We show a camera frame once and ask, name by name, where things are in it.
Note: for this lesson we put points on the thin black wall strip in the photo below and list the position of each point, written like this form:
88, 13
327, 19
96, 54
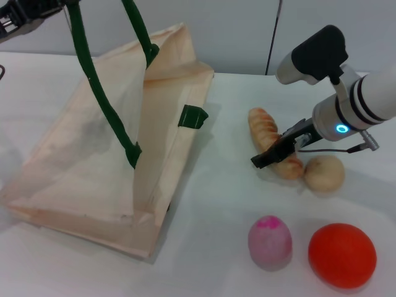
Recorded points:
272, 40

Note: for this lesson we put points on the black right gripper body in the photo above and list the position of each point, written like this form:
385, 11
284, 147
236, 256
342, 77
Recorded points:
304, 134

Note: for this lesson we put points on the orange red ball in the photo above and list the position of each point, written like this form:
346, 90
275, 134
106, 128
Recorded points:
341, 255

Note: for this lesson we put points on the orange striped bread loaf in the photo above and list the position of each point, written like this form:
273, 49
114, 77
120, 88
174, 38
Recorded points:
263, 127

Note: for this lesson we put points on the black white wrist camera housing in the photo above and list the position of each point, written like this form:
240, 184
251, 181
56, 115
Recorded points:
318, 52

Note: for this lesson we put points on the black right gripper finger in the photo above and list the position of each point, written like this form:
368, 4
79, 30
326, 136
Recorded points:
275, 154

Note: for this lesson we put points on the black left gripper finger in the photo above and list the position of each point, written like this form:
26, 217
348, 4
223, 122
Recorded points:
49, 5

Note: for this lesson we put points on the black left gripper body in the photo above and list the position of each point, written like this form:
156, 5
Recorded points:
18, 18

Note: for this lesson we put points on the pink egg shaped toy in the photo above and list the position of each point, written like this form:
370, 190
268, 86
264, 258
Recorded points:
270, 244

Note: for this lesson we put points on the round beige egg yolk pastry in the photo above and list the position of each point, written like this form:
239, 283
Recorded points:
325, 174

